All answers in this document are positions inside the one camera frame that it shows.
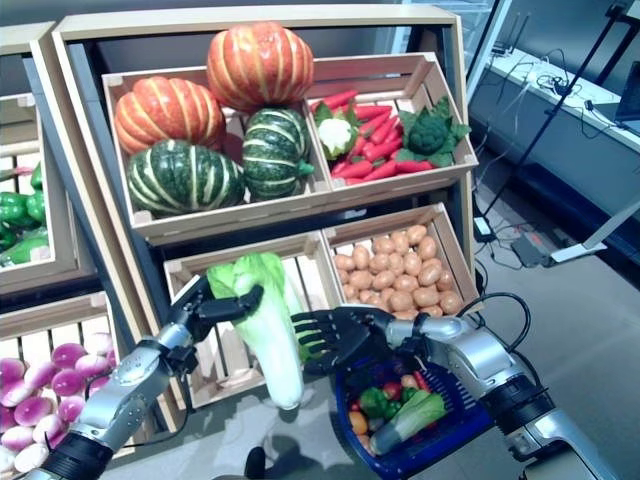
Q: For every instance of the grey power box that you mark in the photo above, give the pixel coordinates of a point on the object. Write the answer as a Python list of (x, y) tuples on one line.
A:
[(530, 250)]

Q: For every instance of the black tripod stand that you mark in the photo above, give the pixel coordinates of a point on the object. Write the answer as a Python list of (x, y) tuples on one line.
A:
[(544, 125)]

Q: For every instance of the thin green pink stalk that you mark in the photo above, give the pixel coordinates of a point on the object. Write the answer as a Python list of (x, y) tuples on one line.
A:
[(12, 175)]

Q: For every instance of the white cauliflower with leaves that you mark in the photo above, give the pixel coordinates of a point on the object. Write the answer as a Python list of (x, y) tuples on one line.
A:
[(335, 132)]

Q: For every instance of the small green white bok choy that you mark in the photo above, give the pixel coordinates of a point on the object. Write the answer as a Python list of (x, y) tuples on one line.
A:
[(410, 417)]

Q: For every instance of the orange fruit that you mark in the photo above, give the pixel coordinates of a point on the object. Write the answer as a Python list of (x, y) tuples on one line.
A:
[(358, 422)]

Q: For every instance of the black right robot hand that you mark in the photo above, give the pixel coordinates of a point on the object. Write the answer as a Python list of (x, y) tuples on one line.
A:
[(350, 335)]

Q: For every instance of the purple white turnip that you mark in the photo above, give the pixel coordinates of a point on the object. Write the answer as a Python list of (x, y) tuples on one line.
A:
[(11, 371), (97, 344), (40, 375), (68, 356), (97, 385), (68, 382), (91, 366)]

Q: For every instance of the long green pepper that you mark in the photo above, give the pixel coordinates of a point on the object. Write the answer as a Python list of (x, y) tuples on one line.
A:
[(25, 250)]

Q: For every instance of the small green striped pumpkin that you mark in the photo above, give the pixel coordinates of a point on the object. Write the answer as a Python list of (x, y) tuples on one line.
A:
[(275, 152)]

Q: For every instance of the green bell pepper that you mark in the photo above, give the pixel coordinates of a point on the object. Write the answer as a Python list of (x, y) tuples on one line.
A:
[(372, 402), (36, 206), (7, 236), (37, 176), (16, 209)]

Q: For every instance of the red apple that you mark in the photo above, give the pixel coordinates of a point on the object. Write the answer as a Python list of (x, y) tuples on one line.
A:
[(392, 391)]

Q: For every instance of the blue plastic shopping basket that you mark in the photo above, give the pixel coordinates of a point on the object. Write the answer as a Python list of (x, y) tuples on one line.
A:
[(400, 467)]

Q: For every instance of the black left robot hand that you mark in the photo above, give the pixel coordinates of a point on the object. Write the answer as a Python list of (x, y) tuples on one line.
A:
[(200, 310)]

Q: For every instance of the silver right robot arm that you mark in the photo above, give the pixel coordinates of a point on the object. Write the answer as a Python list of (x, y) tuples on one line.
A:
[(475, 360)]

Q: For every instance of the green broccoli with leaves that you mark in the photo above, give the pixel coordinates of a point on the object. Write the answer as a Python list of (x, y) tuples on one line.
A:
[(427, 132)]

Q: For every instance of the orange striped pumpkin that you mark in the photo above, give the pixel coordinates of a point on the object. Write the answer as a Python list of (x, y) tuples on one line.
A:
[(260, 65), (167, 117)]

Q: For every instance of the grey open laptop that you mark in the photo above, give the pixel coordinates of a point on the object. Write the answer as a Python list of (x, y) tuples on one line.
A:
[(627, 100)]

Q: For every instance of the white office desk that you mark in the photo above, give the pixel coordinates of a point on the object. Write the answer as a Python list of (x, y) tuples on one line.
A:
[(575, 145)]

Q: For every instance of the black router with antennas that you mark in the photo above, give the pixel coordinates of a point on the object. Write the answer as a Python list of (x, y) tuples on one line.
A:
[(507, 47)]

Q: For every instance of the wooden display shelf frame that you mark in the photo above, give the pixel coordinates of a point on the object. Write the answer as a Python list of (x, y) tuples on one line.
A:
[(250, 25), (20, 37)]

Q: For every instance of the large wooden crate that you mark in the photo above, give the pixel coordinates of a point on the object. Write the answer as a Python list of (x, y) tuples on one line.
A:
[(225, 217)]

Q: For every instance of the white power adapter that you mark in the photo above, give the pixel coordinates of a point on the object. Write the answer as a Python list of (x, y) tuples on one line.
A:
[(482, 227)]

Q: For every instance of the small tan potato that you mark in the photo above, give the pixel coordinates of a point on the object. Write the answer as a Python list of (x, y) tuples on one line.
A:
[(409, 381)]

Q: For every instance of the large green striped pumpkin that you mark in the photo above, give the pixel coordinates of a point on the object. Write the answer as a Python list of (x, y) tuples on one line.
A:
[(185, 177)]

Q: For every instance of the small green pepper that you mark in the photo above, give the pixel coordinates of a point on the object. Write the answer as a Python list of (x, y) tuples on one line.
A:
[(393, 410)]

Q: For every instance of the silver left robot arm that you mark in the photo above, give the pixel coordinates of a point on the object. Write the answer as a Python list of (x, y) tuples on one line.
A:
[(125, 390)]

